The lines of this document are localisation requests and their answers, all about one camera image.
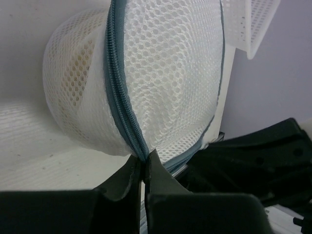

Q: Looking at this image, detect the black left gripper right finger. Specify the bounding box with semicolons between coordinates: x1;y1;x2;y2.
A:
144;150;273;234

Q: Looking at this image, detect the white plastic basket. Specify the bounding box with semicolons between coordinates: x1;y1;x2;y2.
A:
221;0;281;60

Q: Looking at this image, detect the white mesh laundry bag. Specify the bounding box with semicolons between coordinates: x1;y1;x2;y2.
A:
42;0;225;172

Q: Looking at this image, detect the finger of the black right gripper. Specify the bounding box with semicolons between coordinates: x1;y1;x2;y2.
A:
175;118;312;213

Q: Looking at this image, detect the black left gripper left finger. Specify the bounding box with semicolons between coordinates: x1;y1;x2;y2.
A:
0;156;141;234

